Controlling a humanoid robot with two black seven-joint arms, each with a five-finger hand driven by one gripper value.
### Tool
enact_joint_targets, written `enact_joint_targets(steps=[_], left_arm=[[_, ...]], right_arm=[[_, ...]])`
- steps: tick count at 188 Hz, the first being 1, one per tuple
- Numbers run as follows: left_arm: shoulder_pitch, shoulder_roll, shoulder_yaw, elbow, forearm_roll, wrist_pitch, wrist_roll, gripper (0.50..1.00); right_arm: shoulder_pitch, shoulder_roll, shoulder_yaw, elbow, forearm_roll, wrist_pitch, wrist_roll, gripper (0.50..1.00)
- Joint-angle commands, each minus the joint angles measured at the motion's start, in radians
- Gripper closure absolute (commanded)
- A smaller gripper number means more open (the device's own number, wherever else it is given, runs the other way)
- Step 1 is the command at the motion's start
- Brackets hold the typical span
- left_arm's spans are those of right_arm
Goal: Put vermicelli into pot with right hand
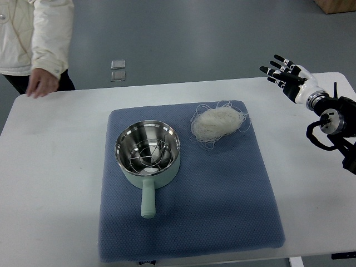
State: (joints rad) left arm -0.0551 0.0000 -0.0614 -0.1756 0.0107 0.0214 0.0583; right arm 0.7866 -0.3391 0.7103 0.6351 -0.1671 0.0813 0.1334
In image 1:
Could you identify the upper metal floor plate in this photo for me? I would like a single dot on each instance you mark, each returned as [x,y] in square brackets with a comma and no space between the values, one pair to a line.
[118,64]

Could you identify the white jacket sleeve forearm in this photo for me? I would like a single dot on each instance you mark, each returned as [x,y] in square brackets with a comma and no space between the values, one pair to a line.
[52,32]

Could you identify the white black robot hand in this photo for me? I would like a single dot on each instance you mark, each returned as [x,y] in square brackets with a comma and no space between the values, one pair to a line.
[297,83]

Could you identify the white vermicelli bundle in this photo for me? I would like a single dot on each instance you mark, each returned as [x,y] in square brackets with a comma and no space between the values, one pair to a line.
[209,124]

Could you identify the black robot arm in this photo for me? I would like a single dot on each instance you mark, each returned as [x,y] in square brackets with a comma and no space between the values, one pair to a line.
[337,121]

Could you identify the mint green steel pot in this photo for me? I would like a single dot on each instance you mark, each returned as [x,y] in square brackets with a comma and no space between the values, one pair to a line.
[142,130]

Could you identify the white jacket torso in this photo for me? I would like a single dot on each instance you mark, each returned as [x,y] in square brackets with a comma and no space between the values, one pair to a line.
[16,37]

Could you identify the person's bare hand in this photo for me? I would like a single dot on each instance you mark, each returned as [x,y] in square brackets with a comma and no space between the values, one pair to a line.
[41,83]

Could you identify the wire steaming rack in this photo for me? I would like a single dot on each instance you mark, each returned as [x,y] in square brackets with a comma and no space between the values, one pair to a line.
[150,156]

